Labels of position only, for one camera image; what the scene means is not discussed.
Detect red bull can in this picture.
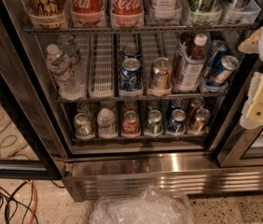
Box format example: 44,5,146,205
201,40,228,77
206,55,239,87

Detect copper can bottom shelf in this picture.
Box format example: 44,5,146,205
189,108,211,133

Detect gold can middle shelf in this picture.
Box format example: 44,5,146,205
148,57,173,91

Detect blue can bottom shelf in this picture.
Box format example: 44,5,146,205
167,109,186,135

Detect green can bottom shelf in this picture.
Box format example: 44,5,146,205
145,110,162,134

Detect blue pepsi can front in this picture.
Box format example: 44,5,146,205
119,58,142,91

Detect dark can behind pepsi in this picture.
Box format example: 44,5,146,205
120,44,141,60

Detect stainless steel fridge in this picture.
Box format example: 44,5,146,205
0,0,263,203

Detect red coke can bottom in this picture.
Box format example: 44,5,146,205
122,111,140,134

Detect right coca cola can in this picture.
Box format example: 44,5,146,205
112,0,143,27

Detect coca cola can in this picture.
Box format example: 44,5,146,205
72,0,104,25
112,0,143,27

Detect silver green can bottom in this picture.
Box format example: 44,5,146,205
74,113,93,138

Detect left coca cola can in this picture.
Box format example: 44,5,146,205
72,0,104,25

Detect left glass fridge door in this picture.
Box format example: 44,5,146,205
0,0,66,180

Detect iced tea bottle white cap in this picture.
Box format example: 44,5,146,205
173,33,207,92

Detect white label bottle top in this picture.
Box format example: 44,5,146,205
149,0,177,20

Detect small water bottle bottom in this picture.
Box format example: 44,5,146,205
97,108,117,138

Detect clear plastic bag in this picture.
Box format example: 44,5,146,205
90,186,195,224

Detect rear clear water bottle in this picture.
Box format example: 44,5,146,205
57,35,83,77

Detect clear water bottle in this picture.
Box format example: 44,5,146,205
57,35,83,77
47,44,83,101

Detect front clear water bottle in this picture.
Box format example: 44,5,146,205
47,44,83,101

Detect orange cable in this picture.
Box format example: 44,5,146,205
5,147,39,224

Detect black cables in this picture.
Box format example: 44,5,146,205
0,121,39,224

